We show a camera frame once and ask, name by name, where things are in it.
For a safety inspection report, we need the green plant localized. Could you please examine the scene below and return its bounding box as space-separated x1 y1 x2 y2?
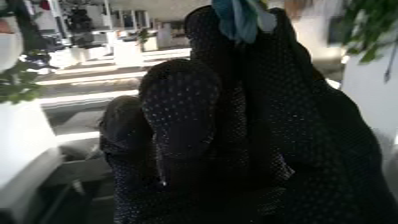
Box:
0 49 48 105
340 0 398 65

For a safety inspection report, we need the blue flower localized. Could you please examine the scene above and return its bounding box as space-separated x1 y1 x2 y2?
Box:
210 0 279 45

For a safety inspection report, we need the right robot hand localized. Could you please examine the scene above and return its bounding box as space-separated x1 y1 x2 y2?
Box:
96 3 398 224

